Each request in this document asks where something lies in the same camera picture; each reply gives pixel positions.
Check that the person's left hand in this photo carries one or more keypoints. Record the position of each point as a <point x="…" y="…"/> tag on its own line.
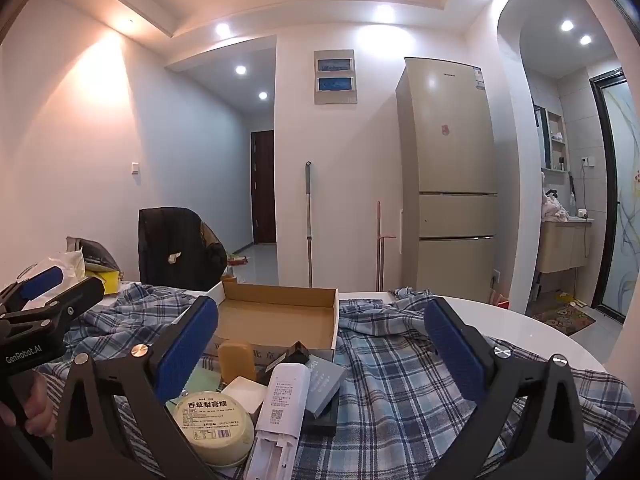
<point x="40" y="405"/>

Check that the pink dustpan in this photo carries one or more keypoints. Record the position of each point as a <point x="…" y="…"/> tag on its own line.
<point x="384" y="265"/>

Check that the dark wooden door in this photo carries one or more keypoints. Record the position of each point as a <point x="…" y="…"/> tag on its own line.
<point x="263" y="190"/>

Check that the white wall outlet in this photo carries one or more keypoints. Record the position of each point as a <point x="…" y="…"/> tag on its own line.
<point x="588" y="161"/>

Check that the beige refrigerator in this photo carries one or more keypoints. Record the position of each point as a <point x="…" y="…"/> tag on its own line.
<point x="450" y="160"/>

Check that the patterned floor rug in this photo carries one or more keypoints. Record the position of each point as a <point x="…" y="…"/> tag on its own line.
<point x="562" y="319"/>

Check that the white plastic bag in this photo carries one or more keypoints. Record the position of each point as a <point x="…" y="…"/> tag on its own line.
<point x="65" y="265"/>

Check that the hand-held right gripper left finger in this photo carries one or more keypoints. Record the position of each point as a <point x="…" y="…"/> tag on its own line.
<point x="187" y="345"/>

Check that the wall niche shelf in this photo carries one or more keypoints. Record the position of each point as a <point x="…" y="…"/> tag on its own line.
<point x="555" y="140"/>

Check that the red paper bag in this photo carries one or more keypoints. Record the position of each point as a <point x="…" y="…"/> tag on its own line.
<point x="500" y="301"/>

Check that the red snack package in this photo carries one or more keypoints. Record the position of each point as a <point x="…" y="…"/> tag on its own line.
<point x="237" y="260"/>

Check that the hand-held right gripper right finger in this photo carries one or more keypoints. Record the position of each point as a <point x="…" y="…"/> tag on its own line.
<point x="455" y="350"/>

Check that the white charger plug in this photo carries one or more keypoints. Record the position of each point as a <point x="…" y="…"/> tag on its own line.
<point x="242" y="392"/>

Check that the pink towel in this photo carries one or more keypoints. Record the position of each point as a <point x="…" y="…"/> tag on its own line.
<point x="552" y="210"/>

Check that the orange plastic case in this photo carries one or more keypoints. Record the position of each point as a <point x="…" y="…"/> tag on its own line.
<point x="235" y="362"/>

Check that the beige vanity cabinet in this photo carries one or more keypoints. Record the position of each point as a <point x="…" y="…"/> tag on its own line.
<point x="562" y="245"/>

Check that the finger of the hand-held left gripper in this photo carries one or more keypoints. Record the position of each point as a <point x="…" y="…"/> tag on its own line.
<point x="42" y="282"/>
<point x="80" y="295"/>

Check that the small grey box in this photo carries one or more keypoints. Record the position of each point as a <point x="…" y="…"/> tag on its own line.
<point x="325" y="385"/>

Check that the wall electrical panel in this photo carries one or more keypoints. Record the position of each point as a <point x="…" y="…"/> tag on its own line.
<point x="334" y="77"/>

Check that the frosted glass door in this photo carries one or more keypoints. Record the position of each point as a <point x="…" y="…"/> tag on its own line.
<point x="622" y="200"/>

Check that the long white plastic device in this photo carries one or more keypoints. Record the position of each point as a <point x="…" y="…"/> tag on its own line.
<point x="285" y="395"/>

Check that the light green snap pouch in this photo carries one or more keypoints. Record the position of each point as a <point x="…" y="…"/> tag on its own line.
<point x="207" y="375"/>

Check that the yellow box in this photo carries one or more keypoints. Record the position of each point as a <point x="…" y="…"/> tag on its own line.
<point x="107" y="280"/>

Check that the blue plaid shirt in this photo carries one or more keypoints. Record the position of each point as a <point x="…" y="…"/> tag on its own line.
<point x="390" y="385"/>

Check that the cardboard box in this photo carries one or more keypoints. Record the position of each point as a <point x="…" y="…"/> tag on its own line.
<point x="280" y="320"/>

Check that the black jacket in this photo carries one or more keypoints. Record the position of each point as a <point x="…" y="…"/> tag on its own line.
<point x="170" y="245"/>

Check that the pale yellow round tin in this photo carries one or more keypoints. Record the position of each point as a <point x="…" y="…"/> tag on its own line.
<point x="212" y="430"/>

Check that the black box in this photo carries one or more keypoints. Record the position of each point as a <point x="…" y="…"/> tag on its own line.
<point x="320" y="425"/>

